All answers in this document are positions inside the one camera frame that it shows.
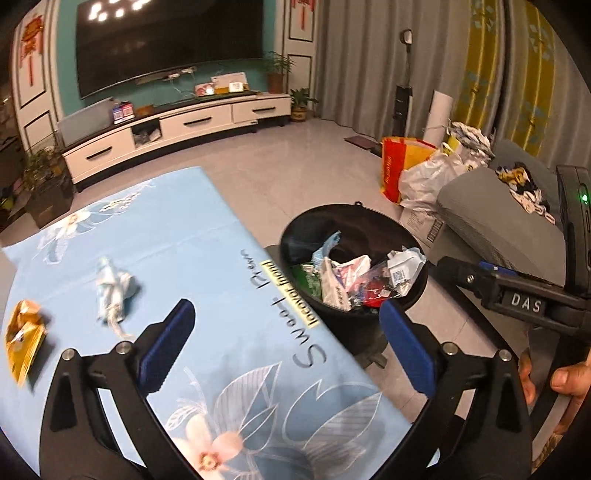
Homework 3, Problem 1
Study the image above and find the grey curtain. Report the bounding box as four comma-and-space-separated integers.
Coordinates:
314, 0, 474, 139

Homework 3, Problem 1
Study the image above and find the red wall ornament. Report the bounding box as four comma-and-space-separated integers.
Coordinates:
21, 14, 44, 86
291, 0, 317, 28

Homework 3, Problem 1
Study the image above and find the black and white patterned cloth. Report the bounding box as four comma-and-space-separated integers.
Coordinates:
445, 121, 495, 167

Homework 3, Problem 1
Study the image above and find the red wrapper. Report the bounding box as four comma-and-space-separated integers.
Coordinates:
355, 270, 399, 308

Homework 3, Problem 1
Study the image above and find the small potted plant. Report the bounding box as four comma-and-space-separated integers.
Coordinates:
288, 88, 319, 123

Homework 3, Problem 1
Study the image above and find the white paper roll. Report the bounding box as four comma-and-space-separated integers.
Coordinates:
422, 90, 452, 144

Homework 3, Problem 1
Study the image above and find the person's right hand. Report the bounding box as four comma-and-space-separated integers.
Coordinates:
518, 348, 591, 408

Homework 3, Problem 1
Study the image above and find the white plastic bag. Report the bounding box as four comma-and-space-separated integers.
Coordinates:
398, 147, 476, 212

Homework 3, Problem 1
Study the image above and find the blue printed tablecloth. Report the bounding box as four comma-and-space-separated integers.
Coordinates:
0, 166, 414, 480

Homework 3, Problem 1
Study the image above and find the orange snack packet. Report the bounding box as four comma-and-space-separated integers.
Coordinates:
4, 299, 48, 387

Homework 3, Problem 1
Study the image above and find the black stool base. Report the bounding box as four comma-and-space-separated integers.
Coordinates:
355, 323, 393, 370

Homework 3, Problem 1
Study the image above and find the black trash bin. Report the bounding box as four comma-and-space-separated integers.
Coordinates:
278, 202, 430, 356

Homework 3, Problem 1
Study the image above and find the grey sofa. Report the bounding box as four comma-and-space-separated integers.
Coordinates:
436, 138, 568, 287

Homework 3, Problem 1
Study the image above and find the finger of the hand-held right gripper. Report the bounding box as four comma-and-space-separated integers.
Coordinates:
434, 256, 498, 310

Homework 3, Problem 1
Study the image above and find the black television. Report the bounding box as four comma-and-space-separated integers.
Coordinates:
75, 0, 266, 100

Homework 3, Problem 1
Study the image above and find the light blue crumpled wrapper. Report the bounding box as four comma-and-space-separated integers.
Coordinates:
95, 255, 141, 340

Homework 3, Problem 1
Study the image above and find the pile of clothes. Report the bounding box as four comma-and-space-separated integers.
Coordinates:
496, 161, 557, 226

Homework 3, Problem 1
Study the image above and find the red shopping bag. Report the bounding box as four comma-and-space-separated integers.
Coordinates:
379, 136, 438, 205

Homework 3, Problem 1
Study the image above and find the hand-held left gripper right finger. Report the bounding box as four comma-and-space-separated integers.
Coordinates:
379, 300, 534, 480

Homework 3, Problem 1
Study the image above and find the orange and white box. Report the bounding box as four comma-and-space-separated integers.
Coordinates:
211, 71, 247, 95

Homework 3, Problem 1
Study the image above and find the white printed wrapper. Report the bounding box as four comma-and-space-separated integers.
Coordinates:
321, 255, 372, 311

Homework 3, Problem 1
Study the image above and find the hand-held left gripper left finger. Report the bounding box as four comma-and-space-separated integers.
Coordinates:
39, 298, 204, 480

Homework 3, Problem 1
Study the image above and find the upright vacuum cleaner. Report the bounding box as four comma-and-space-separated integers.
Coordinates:
392, 28, 414, 137

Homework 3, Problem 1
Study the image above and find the white TV cabinet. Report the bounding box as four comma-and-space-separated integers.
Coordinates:
61, 90, 293, 185

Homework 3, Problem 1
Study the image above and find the green wrapper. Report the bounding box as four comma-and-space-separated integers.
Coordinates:
299, 264, 324, 298

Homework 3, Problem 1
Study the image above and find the cardboard box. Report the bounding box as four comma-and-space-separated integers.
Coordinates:
399, 205, 446, 243

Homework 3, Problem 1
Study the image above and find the tall potted plant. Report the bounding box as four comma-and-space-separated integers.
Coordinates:
261, 51, 296, 94

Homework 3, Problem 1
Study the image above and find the yellow patterned curtain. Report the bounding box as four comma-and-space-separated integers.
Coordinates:
450, 0, 578, 171

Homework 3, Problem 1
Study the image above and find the bushy potted plant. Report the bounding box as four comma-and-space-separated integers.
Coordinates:
21, 145, 75, 229

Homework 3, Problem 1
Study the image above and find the blue plastic wrapper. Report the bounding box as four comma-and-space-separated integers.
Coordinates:
310, 231, 343, 265

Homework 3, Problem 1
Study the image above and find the dark floor mat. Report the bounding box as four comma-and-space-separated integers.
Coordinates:
344, 135, 384, 151

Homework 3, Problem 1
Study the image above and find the white panel heater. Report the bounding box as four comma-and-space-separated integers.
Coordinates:
56, 97, 115, 147

